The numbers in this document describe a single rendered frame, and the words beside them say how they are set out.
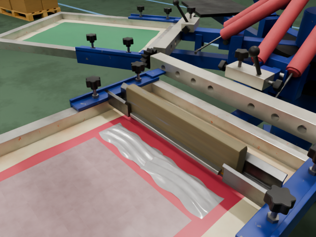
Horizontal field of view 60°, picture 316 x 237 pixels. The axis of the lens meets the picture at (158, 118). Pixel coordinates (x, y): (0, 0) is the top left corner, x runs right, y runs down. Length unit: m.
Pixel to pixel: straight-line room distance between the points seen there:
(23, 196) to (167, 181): 0.29
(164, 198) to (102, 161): 0.18
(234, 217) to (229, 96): 0.36
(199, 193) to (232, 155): 0.10
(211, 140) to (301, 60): 0.48
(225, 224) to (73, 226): 0.28
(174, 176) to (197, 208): 0.09
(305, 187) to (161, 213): 0.28
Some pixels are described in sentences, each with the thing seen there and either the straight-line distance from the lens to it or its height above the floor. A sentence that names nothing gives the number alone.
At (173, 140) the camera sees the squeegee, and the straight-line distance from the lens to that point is 0.64.
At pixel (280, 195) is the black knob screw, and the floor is 1.06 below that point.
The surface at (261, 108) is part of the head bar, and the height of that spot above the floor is 1.02.
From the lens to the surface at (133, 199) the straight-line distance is 0.57.
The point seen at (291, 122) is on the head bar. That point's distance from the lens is 0.73.
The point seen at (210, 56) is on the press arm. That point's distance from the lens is 1.31.
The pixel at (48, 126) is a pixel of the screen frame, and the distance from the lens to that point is 0.76.
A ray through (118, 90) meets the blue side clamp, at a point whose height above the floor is 1.00.
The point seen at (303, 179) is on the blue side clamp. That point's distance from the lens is 0.61.
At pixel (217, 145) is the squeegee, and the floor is 1.05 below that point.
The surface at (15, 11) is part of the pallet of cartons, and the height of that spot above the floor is 0.12.
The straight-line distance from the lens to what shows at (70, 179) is 0.64.
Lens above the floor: 1.40
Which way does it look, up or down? 34 degrees down
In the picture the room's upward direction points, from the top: straight up
